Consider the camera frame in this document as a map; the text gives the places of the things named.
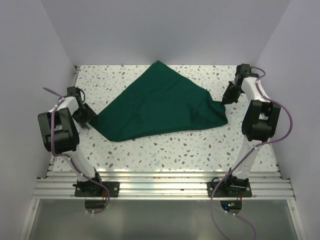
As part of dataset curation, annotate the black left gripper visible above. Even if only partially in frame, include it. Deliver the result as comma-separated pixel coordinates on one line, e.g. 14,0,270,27
72,103,98,129

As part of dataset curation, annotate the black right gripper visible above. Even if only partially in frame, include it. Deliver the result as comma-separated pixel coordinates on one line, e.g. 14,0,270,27
222,81,244,106

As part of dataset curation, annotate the green surgical cloth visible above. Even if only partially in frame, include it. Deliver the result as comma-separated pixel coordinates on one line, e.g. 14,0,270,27
90,61,228,142

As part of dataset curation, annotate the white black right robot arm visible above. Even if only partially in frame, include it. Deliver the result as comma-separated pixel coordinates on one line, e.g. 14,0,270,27
218,63,281,197

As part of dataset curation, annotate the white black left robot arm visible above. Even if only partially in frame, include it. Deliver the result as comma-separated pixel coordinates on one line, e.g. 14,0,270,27
37,86,104,197

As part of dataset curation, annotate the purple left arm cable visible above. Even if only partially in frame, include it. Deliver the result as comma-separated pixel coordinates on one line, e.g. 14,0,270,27
42,87,111,215

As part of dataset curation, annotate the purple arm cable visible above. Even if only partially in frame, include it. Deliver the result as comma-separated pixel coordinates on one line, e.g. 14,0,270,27
209,66,294,240
42,87,111,215

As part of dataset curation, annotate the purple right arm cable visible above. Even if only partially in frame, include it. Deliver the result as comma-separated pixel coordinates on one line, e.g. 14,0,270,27
209,66,294,240

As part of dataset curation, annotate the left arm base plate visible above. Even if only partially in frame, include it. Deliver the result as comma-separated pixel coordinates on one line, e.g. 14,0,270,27
72,181,120,198

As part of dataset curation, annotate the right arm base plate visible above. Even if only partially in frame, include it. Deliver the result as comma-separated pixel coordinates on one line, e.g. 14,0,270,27
206,181,253,198

